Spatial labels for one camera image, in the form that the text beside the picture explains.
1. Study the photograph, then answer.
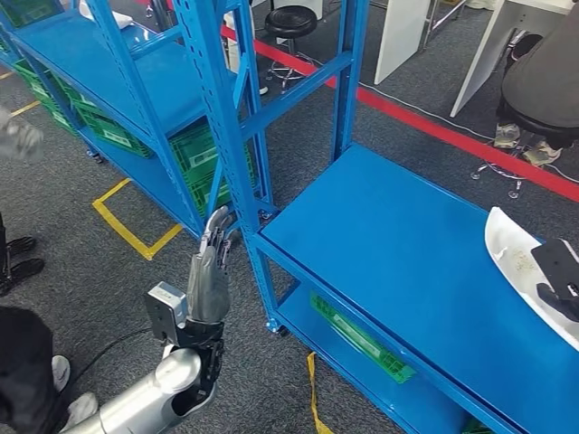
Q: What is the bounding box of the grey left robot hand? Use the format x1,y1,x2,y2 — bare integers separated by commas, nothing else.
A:
186,206,235,325

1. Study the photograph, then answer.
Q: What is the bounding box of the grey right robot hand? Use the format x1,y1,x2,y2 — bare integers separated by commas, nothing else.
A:
530,238,579,324

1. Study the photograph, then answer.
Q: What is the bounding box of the person's hand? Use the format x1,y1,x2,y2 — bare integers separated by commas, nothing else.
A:
0,108,45,163

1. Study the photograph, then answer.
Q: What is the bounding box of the white plastic shell part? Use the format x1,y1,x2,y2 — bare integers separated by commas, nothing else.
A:
483,206,579,352
79,0,134,30

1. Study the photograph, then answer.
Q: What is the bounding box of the blue metal shelf rack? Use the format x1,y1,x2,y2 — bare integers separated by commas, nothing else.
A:
0,0,275,241
174,0,579,434

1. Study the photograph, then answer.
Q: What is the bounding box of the green plastic crate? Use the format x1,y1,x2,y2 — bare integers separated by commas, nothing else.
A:
13,60,82,136
72,99,155,160
461,418,493,434
168,122,258,218
311,293,416,384
0,0,64,28

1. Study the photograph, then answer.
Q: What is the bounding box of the yellow floor tape corner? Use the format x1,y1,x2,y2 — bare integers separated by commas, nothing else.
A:
92,178,184,261

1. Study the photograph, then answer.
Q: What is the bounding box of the black round stool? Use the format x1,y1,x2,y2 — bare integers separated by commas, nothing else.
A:
264,5,318,82
470,110,579,200

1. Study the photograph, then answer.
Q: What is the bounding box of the yellow floor tape strip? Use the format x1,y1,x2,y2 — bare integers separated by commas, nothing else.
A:
306,351,333,434

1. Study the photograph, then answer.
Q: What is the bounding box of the seated person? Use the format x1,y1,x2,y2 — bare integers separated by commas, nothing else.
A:
493,0,579,167

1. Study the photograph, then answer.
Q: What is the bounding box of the white desk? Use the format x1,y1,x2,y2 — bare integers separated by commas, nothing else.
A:
450,0,579,118

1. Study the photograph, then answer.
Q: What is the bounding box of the white desk side panel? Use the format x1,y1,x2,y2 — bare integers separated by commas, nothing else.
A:
374,0,431,86

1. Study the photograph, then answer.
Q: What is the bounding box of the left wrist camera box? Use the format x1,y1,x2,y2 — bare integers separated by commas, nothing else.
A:
144,282,189,345

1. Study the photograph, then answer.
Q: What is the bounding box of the black cable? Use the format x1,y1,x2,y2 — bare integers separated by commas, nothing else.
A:
68,325,152,391

